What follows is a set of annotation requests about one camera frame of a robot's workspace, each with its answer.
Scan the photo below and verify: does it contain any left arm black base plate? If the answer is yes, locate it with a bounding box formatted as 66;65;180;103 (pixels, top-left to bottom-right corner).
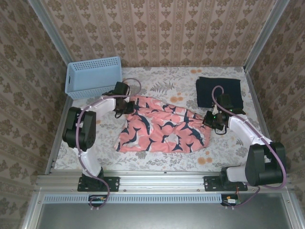
77;176;120;192

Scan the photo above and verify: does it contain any long aluminium mounting rail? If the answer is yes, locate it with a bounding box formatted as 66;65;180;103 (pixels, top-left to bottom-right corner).
34;170;293;193

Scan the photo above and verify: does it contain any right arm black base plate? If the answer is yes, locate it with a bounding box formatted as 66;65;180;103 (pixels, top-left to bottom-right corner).
203;176;248;192

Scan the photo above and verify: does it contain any grey metal panel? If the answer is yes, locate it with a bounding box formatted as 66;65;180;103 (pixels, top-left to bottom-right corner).
20;192;305;229

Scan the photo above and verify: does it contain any navy blue t-shirt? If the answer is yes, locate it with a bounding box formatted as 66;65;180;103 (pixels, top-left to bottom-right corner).
195;76;244;108

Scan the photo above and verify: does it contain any black cable connector box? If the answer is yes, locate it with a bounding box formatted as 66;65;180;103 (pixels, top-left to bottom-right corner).
221;193;242;208
88;194;108;208

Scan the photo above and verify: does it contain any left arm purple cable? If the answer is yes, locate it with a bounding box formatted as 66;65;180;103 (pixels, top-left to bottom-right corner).
76;78;142;211

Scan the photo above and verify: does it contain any floral printed tablecloth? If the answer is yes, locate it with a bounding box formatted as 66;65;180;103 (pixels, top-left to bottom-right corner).
54;66;274;172

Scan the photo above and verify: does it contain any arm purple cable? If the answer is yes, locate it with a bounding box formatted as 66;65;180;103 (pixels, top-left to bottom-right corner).
76;78;142;211
211;85;288;211

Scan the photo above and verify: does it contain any pink navy white patterned garment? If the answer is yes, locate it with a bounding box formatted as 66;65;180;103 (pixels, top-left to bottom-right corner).
113;95;212;153

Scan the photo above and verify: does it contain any blue plastic laundry basket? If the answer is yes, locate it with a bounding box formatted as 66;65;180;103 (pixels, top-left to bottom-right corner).
65;56;123;100

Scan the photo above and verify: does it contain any slotted pale blue cable duct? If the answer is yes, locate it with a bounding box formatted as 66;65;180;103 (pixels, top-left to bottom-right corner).
44;193;224;204

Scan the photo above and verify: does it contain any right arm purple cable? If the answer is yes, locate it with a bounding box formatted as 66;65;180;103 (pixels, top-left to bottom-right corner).
211;85;288;211

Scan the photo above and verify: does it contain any aluminium frame post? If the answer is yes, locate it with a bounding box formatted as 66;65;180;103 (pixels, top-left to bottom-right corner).
27;0;77;75
243;0;291;73

